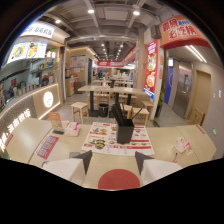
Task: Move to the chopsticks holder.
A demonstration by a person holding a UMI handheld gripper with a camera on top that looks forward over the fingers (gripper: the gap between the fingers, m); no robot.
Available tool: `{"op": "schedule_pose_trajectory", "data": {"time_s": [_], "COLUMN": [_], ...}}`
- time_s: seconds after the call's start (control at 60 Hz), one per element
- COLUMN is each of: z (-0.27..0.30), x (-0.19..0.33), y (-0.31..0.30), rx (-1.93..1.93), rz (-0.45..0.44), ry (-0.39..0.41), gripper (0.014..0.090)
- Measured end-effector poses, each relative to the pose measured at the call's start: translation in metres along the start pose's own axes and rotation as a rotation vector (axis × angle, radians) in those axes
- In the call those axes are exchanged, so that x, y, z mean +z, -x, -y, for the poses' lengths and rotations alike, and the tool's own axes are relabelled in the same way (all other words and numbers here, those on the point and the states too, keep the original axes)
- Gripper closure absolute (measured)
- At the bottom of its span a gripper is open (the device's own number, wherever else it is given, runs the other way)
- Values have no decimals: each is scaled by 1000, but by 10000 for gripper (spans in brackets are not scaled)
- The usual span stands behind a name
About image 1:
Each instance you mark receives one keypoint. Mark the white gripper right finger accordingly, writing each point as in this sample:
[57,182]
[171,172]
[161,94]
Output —
[156,168]

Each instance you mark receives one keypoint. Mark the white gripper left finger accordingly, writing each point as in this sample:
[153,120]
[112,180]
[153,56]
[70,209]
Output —
[68,166]

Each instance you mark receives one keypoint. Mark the black chopsticks holder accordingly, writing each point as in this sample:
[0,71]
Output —
[125,131]

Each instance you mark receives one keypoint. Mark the red QR code sticker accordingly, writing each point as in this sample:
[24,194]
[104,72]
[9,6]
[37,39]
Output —
[47,146]

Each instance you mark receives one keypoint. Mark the pink tissue pack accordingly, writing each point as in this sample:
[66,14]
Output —
[72,128]

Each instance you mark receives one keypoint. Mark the orange table sign stand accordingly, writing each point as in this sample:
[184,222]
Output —
[55,120]

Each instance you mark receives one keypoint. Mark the laminated food menu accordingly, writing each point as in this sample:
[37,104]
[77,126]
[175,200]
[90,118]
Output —
[116,138]

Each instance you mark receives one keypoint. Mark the wooden stool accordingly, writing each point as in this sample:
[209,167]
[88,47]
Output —
[80,109]
[141,115]
[147,107]

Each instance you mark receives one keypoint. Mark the black chopstick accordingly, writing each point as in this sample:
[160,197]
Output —
[136,114]
[117,113]

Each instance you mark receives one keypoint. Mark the black trash bin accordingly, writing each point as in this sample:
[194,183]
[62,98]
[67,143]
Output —
[103,109]

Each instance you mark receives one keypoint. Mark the wooden service counter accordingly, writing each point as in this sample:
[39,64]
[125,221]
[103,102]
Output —
[28,110]

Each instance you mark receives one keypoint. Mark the long wooden dining table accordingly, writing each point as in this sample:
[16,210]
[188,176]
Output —
[108,89]

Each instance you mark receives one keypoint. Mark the red vertical food poster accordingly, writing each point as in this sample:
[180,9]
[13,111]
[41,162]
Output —
[151,68]

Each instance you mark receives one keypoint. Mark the red hanging banner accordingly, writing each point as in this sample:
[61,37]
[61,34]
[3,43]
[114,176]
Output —
[110,63]

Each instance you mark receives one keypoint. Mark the illuminated food menu board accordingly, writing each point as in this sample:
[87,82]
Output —
[26,50]

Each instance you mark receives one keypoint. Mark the orange overhead shop sign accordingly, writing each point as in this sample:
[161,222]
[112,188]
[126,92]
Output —
[182,30]

